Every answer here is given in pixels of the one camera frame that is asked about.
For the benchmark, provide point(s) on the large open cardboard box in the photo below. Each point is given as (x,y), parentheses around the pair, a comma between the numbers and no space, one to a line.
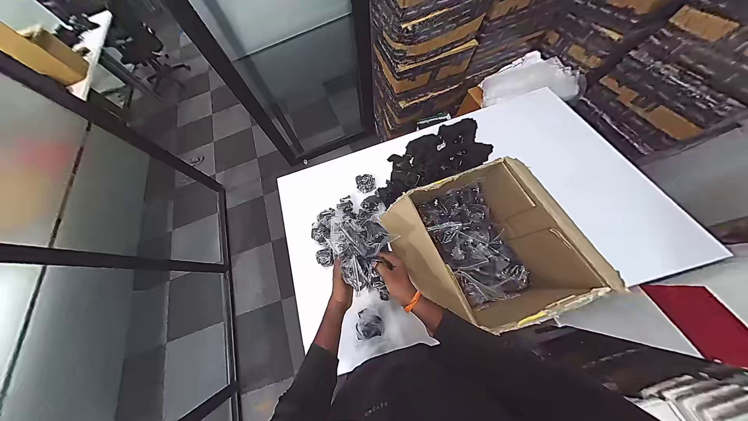
(540,234)

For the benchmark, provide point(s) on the person's left forearm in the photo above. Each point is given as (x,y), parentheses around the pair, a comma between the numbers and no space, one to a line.
(325,339)

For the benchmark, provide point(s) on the clear plastic bag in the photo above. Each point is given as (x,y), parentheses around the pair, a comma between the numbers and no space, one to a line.
(355,248)

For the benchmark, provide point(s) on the red mat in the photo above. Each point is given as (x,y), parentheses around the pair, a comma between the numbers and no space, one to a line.
(701,321)

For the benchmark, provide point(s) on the person's right forearm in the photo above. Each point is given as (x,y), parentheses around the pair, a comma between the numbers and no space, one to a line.
(433,316)

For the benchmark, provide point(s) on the person's body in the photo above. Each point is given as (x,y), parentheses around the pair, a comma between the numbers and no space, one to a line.
(421,386)

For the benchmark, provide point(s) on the black-framed glass door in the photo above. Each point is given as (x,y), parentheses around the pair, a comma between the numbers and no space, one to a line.
(292,64)

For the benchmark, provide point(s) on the white desk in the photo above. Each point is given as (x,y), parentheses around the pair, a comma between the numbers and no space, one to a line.
(98,44)

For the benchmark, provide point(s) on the person's right hand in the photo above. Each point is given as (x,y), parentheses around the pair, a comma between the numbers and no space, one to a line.
(400,282)

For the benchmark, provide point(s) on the yellowish cardboard box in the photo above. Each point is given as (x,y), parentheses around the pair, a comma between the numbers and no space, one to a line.
(49,51)

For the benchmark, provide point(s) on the pile of wrapped black parts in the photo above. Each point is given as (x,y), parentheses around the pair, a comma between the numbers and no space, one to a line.
(370,204)

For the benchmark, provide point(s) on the small green and white item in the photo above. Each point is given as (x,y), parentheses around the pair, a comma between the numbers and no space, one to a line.
(432,121)

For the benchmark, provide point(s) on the small brown cardboard box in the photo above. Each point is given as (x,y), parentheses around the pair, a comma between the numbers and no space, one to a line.
(470,103)

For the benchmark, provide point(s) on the black-framed glass partition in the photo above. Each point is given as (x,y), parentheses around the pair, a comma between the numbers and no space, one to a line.
(105,193)

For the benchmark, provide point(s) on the white plastic bag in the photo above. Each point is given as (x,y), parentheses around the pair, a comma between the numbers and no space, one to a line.
(529,79)

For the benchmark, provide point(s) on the person's left hand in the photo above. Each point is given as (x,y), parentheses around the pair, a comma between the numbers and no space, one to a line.
(341,290)

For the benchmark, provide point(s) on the pile of black fabric-like pieces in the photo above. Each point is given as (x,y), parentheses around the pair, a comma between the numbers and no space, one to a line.
(432,153)

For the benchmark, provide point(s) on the black office chair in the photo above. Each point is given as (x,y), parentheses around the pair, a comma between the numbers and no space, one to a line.
(140,44)

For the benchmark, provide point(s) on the small round wrapped black item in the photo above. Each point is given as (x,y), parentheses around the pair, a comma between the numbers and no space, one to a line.
(324,257)
(369,324)
(366,183)

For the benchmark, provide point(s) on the grey ribbed metal object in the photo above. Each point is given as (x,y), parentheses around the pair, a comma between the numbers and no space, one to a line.
(701,397)

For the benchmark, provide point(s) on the person's left fingers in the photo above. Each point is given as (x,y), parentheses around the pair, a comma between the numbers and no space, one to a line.
(337,268)

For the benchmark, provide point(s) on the heap of bagged black parts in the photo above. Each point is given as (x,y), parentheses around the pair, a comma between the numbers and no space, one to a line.
(476,245)

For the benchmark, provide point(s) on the stack of wrapped cardboard cartons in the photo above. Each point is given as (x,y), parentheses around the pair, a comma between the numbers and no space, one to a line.
(435,55)

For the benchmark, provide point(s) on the person's right fingers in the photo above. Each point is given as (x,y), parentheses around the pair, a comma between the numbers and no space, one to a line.
(385,263)

